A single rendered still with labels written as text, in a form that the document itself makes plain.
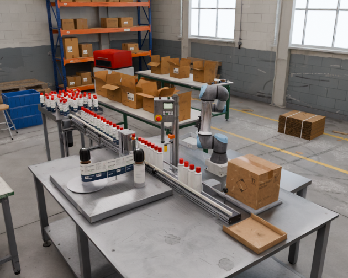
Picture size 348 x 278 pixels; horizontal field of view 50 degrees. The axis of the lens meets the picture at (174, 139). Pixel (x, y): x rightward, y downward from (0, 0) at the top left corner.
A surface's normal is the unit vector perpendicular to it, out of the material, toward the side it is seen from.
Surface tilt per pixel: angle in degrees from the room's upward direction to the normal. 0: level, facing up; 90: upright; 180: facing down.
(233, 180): 90
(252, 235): 0
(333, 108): 90
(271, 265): 1
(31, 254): 0
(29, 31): 90
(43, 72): 90
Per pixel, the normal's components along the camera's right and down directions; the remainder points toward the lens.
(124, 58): 0.78, 0.22
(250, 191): -0.80, 0.20
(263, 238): 0.00, -0.94
